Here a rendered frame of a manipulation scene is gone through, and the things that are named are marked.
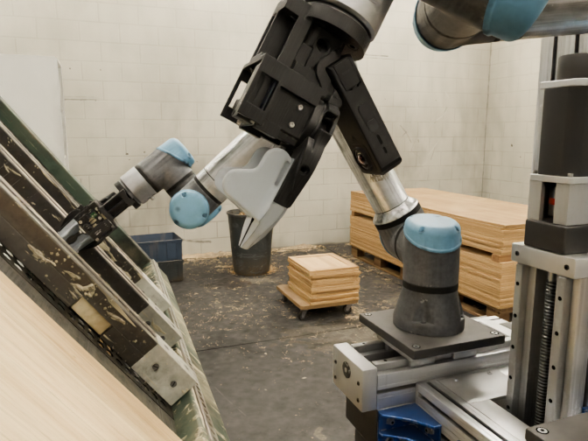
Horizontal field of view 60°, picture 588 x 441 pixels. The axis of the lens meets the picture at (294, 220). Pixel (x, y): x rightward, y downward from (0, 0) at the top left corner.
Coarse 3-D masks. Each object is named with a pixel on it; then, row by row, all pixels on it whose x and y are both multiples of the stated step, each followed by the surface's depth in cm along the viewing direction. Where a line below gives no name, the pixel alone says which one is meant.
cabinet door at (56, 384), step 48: (0, 288) 72; (0, 336) 62; (48, 336) 74; (0, 384) 54; (48, 384) 63; (96, 384) 77; (0, 432) 48; (48, 432) 55; (96, 432) 65; (144, 432) 79
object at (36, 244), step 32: (0, 192) 90; (0, 224) 90; (32, 224) 92; (32, 256) 93; (64, 256) 95; (64, 288) 96; (96, 288) 98; (128, 320) 101; (128, 352) 102; (160, 352) 104; (160, 384) 105; (192, 384) 107
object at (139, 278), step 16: (0, 128) 133; (16, 144) 135; (32, 160) 137; (32, 176) 138; (48, 176) 139; (48, 192) 139; (64, 192) 141; (64, 208) 141; (112, 240) 152; (112, 256) 148; (128, 256) 155; (128, 272) 150; (144, 288) 152; (160, 304) 154
